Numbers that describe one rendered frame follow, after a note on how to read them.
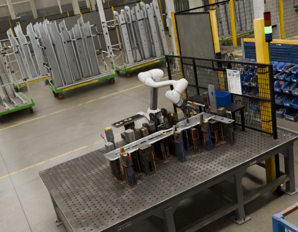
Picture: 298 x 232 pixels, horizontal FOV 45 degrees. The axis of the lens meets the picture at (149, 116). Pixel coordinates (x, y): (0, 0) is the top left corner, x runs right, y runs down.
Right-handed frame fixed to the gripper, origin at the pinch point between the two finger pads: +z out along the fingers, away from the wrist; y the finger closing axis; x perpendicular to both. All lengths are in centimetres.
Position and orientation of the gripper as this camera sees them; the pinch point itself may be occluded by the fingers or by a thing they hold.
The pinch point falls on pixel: (194, 113)
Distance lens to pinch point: 409.2
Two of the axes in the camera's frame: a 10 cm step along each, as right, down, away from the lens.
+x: -3.5, 8.0, -4.9
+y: -5.4, 2.6, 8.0
